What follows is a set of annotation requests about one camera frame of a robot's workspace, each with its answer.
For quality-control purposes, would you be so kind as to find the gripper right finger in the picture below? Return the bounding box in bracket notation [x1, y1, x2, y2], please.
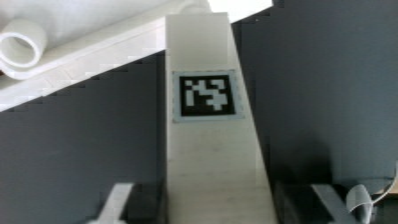
[273, 181, 380, 224]

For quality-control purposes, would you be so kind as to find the white desk tabletop tray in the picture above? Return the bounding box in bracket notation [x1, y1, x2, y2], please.
[0, 0, 273, 112]

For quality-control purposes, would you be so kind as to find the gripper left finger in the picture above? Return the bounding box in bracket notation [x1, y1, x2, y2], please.
[87, 181, 167, 224]

